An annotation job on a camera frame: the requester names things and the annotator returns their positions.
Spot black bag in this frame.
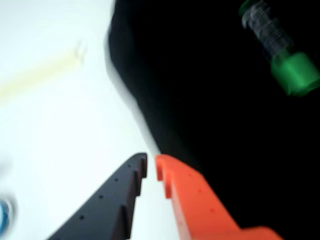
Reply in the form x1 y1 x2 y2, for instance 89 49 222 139
104 0 320 240

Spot blue handled scissors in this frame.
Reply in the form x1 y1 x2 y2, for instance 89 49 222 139
0 198 14 234

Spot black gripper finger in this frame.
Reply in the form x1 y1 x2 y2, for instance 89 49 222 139
47 152 148 240

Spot pale yellow tape strip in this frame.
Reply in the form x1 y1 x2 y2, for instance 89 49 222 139
0 41 88 100

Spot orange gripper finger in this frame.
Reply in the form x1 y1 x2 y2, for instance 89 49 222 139
155 153 285 240

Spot black marker with green cap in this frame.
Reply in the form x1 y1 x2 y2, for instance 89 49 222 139
237 0 320 97

